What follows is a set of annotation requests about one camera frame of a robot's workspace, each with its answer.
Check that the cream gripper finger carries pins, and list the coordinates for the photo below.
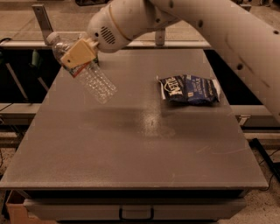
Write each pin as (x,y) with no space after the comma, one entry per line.
(82,51)

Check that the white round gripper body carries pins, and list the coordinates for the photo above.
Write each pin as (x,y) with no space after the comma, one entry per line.
(102,26)

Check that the clear plastic water bottle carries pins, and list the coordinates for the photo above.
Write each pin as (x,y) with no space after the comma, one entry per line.
(90,76)

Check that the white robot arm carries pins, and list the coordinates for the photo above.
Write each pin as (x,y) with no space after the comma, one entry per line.
(247,44)

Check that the blue snack bag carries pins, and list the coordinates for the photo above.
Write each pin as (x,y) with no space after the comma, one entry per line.
(190,89)

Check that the cardboard box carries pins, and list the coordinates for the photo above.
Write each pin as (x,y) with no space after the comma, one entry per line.
(19,214)

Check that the middle metal rail bracket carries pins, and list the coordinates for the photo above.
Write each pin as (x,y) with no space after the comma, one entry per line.
(160,37)

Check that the metal rail bracket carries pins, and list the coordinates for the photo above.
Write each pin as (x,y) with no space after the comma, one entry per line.
(160,37)
(43,21)

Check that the left metal rail bracket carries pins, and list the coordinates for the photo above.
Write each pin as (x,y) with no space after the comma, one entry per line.
(43,21)

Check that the grey drawer with handle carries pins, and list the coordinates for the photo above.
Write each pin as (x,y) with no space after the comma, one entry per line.
(96,210)

